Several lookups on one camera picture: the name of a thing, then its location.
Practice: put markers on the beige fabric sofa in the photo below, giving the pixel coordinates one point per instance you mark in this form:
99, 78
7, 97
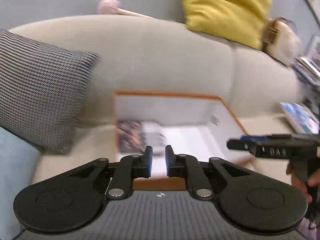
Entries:
150, 55

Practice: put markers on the orange cardboard storage box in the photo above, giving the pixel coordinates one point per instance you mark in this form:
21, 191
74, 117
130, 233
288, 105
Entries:
193, 124

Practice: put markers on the houndstooth black white pillow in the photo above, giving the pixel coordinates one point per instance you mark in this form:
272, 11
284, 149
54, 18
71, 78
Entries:
43, 88

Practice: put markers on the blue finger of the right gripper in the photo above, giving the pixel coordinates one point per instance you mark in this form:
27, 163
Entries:
254, 137

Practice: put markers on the yellow throw pillow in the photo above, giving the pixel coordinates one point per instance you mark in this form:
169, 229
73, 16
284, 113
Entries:
241, 21

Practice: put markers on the light blue cushion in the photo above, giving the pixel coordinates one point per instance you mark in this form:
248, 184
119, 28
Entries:
18, 162

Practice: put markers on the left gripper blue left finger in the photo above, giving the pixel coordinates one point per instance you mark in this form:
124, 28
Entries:
147, 161

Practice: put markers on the blue patterned pillow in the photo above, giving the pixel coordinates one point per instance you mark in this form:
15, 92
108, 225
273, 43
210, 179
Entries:
300, 118

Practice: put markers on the person's right hand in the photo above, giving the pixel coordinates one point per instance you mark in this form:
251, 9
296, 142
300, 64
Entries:
313, 181

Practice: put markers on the stack of books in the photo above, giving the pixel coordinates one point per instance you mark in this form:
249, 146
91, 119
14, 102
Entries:
308, 69

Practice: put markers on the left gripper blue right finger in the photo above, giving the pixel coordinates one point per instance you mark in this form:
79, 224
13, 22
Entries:
170, 160

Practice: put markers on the cream plush handbag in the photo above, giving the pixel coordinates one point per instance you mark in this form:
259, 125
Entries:
280, 40

